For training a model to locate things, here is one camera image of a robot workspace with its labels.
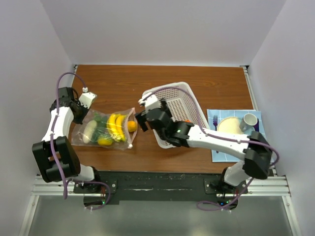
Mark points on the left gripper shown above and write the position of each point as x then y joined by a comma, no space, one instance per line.
85,110

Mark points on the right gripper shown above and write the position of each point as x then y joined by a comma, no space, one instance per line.
141,120

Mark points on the clear zip top bag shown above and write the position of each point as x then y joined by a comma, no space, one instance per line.
76,135

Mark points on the white perforated plastic basket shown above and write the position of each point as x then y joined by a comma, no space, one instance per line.
183,105

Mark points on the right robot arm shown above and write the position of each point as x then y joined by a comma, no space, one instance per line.
253,151

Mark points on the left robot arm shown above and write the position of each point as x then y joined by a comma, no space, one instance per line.
54,155

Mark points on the fake orange fruit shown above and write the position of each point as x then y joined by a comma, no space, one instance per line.
132,126

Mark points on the fake corn cob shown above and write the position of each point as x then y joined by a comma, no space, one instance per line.
88,131

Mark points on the green fake vegetable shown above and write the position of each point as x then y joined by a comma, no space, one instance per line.
101,130

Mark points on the yellow fake lemon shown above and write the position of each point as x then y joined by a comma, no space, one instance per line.
104,142

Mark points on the blue checked cloth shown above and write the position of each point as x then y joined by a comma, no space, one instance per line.
233,152

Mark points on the purple plastic fork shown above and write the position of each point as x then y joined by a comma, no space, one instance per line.
215,122

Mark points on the cream plate with leaf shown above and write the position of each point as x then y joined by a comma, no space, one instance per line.
230,125

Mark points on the white mug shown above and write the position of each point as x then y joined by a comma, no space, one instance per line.
249,120

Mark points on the purple plastic spoon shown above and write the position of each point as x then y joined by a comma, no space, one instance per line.
256,126

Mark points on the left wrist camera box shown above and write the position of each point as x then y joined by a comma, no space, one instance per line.
86,99

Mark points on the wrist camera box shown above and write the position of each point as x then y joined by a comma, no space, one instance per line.
86,99
150,103

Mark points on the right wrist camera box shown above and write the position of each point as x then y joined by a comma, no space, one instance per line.
150,103

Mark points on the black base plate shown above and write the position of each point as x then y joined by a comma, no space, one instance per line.
155,186

